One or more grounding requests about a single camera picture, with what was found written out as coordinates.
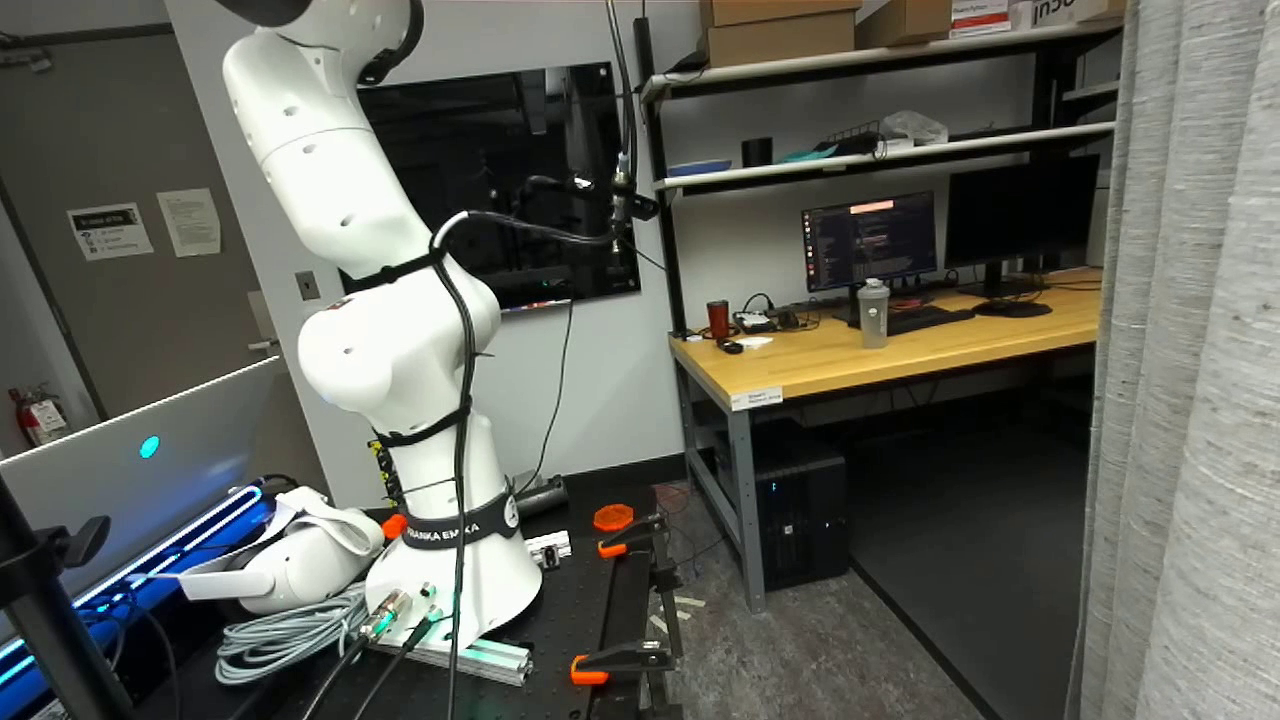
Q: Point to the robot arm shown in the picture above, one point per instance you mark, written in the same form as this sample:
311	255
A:
345	200

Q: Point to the grey curtain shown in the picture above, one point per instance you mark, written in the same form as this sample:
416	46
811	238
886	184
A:
1190	400

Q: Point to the red cup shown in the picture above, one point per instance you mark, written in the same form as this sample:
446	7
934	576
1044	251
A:
718	320

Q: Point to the orange round disc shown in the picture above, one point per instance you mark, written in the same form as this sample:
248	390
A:
613	517

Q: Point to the blue tray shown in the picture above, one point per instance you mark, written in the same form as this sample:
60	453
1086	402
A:
698	167

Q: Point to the black computer tower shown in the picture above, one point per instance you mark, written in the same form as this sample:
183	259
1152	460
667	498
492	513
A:
800	510

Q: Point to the clear grey bottle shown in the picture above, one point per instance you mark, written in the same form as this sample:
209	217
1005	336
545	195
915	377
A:
873	318

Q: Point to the black cylinder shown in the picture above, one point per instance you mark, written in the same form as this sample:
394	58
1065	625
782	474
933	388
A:
757	152

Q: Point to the workbench with shelves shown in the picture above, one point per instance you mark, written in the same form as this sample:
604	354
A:
880	355

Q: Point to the monitor with lit screen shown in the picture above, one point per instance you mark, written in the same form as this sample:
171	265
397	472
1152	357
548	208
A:
868	240

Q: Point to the black keyboard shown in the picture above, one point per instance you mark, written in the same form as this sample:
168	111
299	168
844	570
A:
925	318

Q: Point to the stack of cardboard boxes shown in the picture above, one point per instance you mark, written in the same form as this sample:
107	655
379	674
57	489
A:
780	30

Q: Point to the clear plastic bag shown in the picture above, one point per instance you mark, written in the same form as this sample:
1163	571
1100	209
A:
915	127

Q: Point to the white headset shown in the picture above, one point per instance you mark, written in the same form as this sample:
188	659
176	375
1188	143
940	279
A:
300	560

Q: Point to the dark monitor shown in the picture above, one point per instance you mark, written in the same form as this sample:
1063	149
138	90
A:
1020	205

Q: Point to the cardboard box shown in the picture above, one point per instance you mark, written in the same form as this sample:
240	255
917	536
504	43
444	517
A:
905	20

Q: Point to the plain paper notice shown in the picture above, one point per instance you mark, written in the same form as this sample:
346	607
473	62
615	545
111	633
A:
189	222

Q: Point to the grey door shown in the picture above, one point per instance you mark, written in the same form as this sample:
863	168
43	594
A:
120	330

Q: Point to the silver laptop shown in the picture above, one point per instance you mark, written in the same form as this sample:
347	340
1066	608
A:
120	470

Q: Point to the paper notice with dark header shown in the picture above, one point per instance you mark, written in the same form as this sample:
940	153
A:
110	232

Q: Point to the fire extinguisher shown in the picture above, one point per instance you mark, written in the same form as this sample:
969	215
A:
40	415

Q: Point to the camera on mount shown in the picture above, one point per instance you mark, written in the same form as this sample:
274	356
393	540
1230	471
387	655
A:
622	190

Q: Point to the black wall screen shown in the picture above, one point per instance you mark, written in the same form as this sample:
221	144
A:
500	170

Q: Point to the aluminium rail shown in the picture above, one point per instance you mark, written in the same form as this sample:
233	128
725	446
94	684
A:
480	658

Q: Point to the wall switch plate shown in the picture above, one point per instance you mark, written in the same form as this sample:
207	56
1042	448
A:
307	285

